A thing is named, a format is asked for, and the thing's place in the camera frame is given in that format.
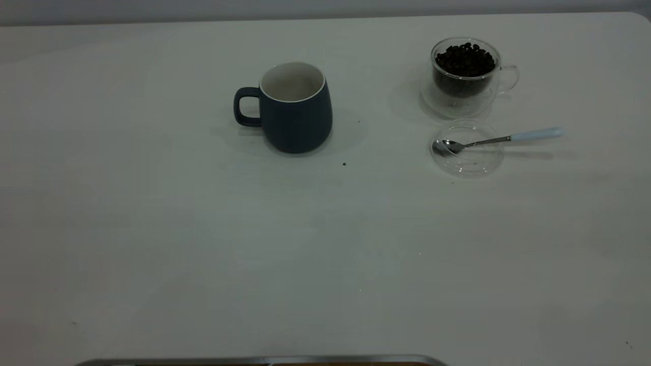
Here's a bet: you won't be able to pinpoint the clear double-wall glass cup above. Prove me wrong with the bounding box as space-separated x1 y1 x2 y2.
420 37 520 120

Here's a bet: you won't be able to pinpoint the dark grey ceramic mug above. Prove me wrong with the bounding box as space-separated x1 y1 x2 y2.
233 62 334 155

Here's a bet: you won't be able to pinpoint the roasted coffee beans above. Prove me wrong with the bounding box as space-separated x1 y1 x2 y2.
433 43 496 98

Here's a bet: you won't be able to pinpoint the metal spoon with white handle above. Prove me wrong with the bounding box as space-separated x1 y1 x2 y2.
432 127 566 156

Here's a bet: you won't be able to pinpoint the clear round glass lid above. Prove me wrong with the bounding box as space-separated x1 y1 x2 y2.
430 119 505 177

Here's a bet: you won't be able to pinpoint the metal frame bar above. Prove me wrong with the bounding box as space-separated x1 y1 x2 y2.
75 354 448 366

